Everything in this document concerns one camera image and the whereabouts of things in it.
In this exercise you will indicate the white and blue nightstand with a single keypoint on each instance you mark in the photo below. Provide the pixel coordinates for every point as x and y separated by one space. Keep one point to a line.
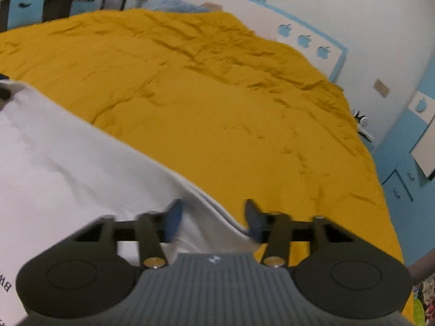
370 142

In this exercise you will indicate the blue desk drawer unit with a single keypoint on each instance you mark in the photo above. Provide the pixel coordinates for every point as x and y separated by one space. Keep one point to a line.
85 6

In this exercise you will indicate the white and blue headboard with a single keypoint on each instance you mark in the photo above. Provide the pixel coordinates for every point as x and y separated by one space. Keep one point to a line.
238 10

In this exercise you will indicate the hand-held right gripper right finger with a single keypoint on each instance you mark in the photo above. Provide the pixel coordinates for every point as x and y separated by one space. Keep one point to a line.
254 219

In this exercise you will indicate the black framed mirror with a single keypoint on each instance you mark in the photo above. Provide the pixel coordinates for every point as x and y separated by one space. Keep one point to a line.
424 152

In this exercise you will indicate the white printed sweatshirt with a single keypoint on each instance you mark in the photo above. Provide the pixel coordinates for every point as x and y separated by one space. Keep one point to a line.
68 176

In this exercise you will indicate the yellow quilted blanket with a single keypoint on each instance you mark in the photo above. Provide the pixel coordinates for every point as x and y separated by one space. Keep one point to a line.
221 108

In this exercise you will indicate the blue pillow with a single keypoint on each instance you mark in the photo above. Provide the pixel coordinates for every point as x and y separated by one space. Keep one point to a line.
176 6

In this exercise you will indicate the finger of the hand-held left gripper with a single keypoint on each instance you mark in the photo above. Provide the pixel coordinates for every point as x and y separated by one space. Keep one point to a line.
4 94

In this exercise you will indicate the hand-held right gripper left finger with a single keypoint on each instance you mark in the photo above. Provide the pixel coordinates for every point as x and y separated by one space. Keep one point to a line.
175 218

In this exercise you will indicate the wooden wall switch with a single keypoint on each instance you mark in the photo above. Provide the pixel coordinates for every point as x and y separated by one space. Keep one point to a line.
382 87

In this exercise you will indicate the blue wardrobe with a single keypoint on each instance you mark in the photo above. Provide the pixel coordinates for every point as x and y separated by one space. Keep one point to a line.
397 163

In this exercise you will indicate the peach plush toy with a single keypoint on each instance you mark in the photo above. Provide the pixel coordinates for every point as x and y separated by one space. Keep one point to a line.
213 7

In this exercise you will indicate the dark desk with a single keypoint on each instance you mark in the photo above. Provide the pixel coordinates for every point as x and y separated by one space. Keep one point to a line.
56 5

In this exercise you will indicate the black and white headphones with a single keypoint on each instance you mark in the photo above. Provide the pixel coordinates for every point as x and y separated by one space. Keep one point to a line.
362 122

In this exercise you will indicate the blue smiley face chair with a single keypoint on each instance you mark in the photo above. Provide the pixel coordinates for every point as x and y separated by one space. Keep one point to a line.
27 6

